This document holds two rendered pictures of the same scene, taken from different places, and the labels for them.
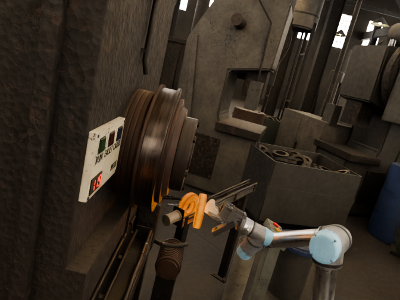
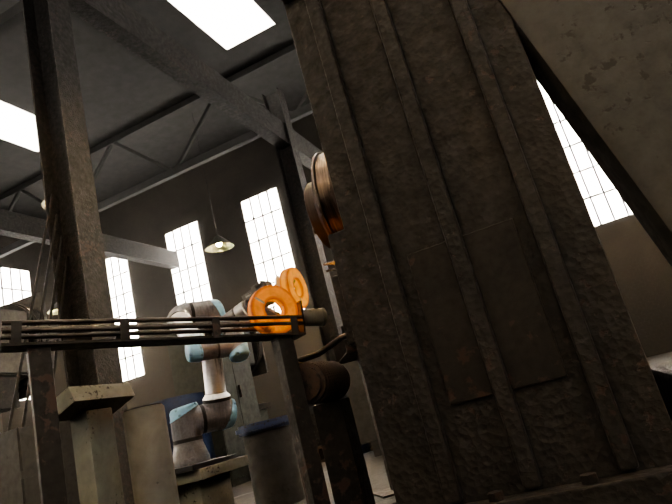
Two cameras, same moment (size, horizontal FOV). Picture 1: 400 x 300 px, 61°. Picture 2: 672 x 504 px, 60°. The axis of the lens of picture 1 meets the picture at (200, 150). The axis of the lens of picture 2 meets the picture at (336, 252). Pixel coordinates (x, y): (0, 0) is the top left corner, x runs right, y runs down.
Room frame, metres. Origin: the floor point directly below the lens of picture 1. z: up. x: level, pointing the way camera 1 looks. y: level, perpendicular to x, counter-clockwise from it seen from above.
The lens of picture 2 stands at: (3.27, 0.82, 0.35)
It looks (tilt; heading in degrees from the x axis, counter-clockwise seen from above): 16 degrees up; 201
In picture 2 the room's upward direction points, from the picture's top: 15 degrees counter-clockwise
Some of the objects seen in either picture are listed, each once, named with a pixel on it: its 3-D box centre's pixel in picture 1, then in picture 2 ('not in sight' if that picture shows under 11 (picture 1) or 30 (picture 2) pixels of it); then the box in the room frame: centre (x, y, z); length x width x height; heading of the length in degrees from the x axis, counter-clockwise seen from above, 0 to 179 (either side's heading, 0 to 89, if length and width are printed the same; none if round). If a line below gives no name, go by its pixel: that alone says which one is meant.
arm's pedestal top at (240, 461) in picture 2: not in sight; (193, 474); (1.31, -0.74, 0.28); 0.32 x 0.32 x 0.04; 0
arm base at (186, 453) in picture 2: not in sight; (189, 451); (1.31, -0.74, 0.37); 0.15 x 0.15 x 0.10
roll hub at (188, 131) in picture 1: (184, 154); (325, 214); (1.25, 0.05, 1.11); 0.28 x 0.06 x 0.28; 1
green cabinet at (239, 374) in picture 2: not in sight; (220, 404); (-1.62, -2.62, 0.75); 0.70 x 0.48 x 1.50; 1
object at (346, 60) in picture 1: (331, 99); not in sight; (9.89, -3.27, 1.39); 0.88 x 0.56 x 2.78; 151
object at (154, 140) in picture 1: (159, 148); (347, 205); (1.24, 0.15, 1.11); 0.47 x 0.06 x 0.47; 1
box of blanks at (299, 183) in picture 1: (291, 186); not in sight; (3.71, -1.10, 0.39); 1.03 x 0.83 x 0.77; 106
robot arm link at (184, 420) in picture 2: not in sight; (186, 421); (1.30, -0.73, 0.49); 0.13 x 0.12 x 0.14; 141
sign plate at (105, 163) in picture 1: (105, 155); not in sight; (0.90, 0.25, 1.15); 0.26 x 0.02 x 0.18; 1
